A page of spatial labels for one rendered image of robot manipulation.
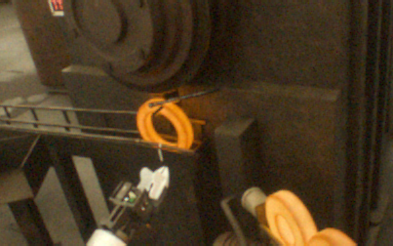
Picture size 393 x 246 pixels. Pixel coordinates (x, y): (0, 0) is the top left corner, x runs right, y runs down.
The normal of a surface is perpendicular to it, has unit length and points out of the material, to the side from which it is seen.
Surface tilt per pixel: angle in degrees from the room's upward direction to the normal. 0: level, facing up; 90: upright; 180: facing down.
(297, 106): 90
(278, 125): 90
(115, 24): 90
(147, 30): 90
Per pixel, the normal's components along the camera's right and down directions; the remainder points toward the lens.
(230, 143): -0.52, 0.48
